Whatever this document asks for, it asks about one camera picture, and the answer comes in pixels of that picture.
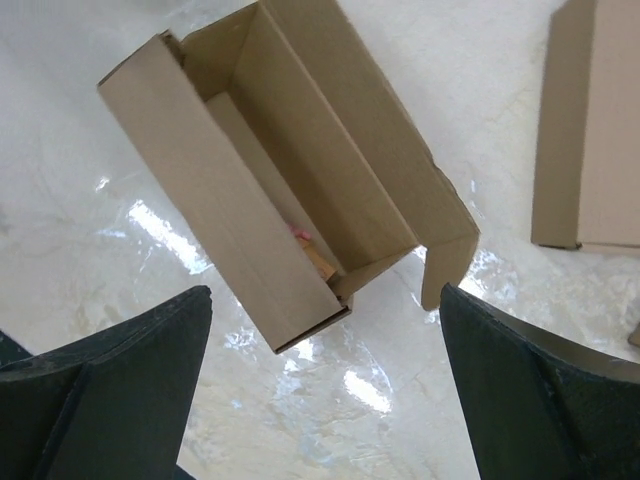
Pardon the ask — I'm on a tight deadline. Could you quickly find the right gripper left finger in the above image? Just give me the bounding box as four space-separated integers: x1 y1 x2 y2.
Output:
1 285 212 479

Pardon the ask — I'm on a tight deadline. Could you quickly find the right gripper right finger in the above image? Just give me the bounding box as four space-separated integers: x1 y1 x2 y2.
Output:
439 284 639 479

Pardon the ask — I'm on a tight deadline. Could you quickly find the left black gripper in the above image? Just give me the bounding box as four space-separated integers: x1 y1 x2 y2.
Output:
0 331 31 368

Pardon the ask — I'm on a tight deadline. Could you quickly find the pink toy ice cream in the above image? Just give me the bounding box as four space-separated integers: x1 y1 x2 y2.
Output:
288 225 337 284

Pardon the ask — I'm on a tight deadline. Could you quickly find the closed brown box middle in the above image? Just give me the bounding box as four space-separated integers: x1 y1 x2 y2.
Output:
531 1 639 255

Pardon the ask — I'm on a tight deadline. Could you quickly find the brown cardboard box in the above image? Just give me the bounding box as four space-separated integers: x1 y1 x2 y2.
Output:
98 1 479 352

